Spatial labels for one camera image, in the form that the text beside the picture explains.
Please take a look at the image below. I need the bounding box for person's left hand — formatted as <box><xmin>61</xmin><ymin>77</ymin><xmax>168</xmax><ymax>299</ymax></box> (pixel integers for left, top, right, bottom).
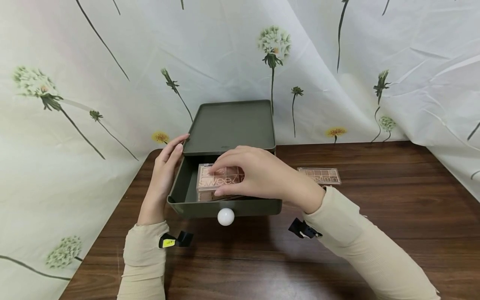
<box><xmin>137</xmin><ymin>133</ymin><xmax>190</xmax><ymax>227</ymax></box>

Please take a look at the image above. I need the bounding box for person's right forearm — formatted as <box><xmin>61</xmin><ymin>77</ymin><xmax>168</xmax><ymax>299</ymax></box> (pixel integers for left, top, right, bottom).
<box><xmin>302</xmin><ymin>186</ymin><xmax>442</xmax><ymax>300</ymax></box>

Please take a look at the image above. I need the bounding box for black wrist band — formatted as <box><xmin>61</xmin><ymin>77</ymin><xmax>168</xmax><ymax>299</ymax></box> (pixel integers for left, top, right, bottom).
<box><xmin>287</xmin><ymin>217</ymin><xmax>323</xmax><ymax>240</ymax></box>
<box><xmin>158</xmin><ymin>231</ymin><xmax>194</xmax><ymax>250</ymax></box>

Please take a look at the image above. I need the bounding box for brown eyeshadow palette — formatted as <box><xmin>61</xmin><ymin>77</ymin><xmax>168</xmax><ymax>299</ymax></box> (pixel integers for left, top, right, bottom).
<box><xmin>297</xmin><ymin>167</ymin><xmax>342</xmax><ymax>186</ymax></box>

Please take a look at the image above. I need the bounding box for pink eyeshadow palette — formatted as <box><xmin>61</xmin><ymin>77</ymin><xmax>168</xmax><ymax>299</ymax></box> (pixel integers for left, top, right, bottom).
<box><xmin>196</xmin><ymin>163</ymin><xmax>245</xmax><ymax>194</ymax></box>
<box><xmin>197</xmin><ymin>191</ymin><xmax>244</xmax><ymax>203</ymax></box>

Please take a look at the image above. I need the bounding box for person's right hand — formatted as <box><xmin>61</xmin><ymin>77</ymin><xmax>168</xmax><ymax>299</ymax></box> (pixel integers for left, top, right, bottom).
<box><xmin>207</xmin><ymin>145</ymin><xmax>326</xmax><ymax>215</ymax></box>

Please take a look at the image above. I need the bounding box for green drawer with white knob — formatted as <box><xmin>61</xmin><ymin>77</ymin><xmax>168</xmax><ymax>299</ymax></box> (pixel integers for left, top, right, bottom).
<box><xmin>167</xmin><ymin>153</ymin><xmax>283</xmax><ymax>227</ymax></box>

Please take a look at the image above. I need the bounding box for green drawer cabinet case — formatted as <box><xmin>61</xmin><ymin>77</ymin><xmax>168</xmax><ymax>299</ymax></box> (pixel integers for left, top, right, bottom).
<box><xmin>182</xmin><ymin>99</ymin><xmax>278</xmax><ymax>157</ymax></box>

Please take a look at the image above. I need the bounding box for person's left forearm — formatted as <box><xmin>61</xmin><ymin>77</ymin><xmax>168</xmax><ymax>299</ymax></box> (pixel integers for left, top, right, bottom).
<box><xmin>117</xmin><ymin>220</ymin><xmax>170</xmax><ymax>300</ymax></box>

